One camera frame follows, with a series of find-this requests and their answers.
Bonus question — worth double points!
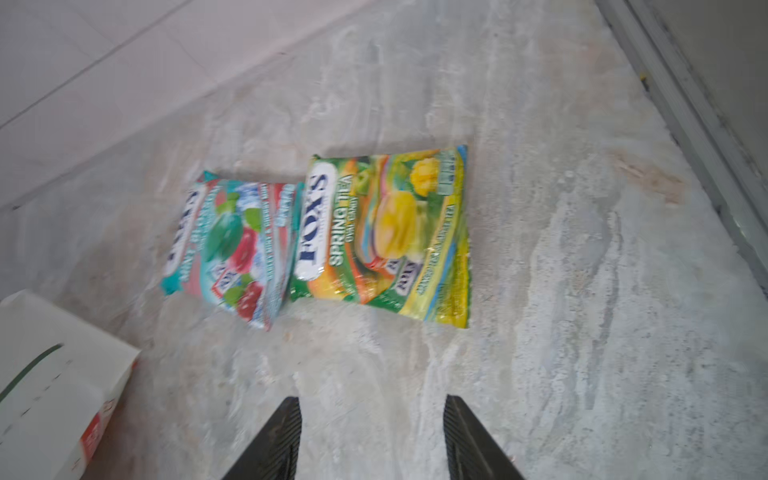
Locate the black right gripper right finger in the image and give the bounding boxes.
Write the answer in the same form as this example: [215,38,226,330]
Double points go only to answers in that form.
[443,395,524,480]

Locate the white floral paper bag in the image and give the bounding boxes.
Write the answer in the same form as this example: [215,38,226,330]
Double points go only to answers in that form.
[1,290,140,479]

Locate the yellow-green spring tea candy packet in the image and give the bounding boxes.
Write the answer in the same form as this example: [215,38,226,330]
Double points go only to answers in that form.
[289,145,471,329]

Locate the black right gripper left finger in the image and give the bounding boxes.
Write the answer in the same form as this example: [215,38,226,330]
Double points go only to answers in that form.
[223,397,302,480]

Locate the teal mint blossom candy packet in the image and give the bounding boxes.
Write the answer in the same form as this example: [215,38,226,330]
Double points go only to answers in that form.
[161,171,304,330]

